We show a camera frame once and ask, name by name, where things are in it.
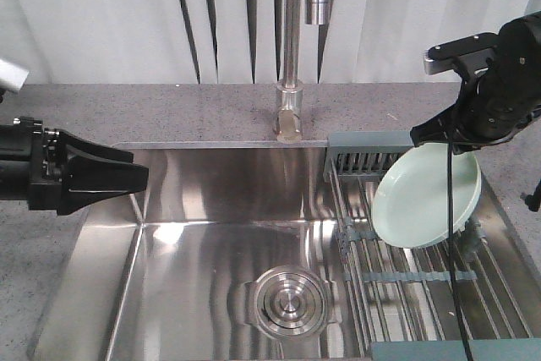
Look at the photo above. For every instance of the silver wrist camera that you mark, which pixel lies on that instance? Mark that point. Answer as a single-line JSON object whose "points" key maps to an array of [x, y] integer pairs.
{"points": [[12, 76], [473, 51]]}

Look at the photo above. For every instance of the mint green round plate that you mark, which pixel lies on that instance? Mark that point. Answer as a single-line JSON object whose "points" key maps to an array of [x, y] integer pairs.
{"points": [[410, 206]]}

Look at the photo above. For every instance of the stainless steel faucet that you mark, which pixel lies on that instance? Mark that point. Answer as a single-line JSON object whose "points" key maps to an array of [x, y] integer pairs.
{"points": [[289, 89]]}

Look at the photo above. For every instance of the white pleated curtain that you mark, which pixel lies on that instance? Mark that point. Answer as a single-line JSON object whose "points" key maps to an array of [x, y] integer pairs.
{"points": [[234, 41]]}

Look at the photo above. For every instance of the stainless steel sink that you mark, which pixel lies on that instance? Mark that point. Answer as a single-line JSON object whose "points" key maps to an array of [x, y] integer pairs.
{"points": [[165, 274]]}

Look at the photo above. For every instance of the sink drain strainer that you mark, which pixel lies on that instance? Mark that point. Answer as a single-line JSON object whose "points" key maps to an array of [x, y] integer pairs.
{"points": [[289, 301]]}

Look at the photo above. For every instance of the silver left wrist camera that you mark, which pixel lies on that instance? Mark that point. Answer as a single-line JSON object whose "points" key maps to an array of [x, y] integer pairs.
{"points": [[12, 76]]}

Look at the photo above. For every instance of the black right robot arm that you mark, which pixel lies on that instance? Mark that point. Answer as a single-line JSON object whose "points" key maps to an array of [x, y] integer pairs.
{"points": [[517, 38]]}

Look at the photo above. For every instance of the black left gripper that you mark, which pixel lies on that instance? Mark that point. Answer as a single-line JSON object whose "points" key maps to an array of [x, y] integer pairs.
{"points": [[54, 170]]}

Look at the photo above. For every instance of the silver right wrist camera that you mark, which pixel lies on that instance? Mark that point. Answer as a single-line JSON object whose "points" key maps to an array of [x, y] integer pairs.
{"points": [[473, 51]]}

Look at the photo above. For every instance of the teal roll-up drying rack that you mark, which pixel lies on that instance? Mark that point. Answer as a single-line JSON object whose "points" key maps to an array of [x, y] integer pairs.
{"points": [[406, 303]]}

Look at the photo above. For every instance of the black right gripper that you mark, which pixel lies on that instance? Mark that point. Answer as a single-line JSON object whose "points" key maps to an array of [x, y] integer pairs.
{"points": [[489, 109]]}

